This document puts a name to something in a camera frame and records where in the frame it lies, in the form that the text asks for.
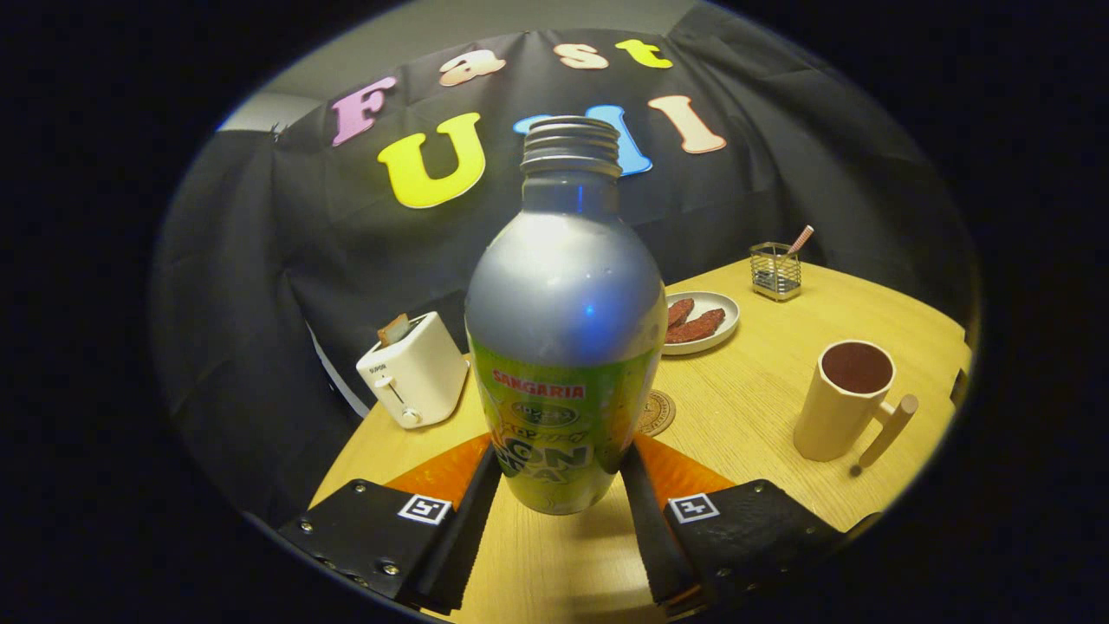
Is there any silver green juice bottle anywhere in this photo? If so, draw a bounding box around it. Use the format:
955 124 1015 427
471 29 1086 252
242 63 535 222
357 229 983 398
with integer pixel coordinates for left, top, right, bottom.
464 115 669 517

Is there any wire mesh holder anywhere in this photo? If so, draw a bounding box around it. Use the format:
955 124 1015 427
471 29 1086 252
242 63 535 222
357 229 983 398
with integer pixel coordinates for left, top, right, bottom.
749 242 803 302

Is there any white round plate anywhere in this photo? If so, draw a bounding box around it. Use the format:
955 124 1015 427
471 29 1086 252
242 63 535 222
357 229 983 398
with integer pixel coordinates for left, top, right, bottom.
663 291 741 356

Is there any white toaster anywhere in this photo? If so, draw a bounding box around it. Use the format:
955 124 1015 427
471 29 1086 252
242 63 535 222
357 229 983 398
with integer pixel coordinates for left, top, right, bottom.
356 311 470 430

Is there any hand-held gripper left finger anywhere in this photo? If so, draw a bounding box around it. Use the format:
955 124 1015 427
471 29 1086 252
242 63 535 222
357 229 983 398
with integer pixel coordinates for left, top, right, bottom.
277 433 503 616

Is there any wooden table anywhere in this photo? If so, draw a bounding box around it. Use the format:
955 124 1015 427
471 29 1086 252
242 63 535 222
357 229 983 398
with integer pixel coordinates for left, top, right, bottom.
308 256 973 624

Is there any cream cup with wooden handle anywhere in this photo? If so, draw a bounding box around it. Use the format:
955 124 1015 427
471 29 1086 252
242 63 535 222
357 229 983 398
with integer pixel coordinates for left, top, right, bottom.
793 340 919 478

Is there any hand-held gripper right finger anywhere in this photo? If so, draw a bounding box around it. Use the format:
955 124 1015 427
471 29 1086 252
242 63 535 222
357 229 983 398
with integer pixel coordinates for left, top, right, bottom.
619 433 848 618

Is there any round wooden coaster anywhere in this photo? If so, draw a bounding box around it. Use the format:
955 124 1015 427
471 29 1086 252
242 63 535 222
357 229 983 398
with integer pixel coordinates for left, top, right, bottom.
637 389 677 439

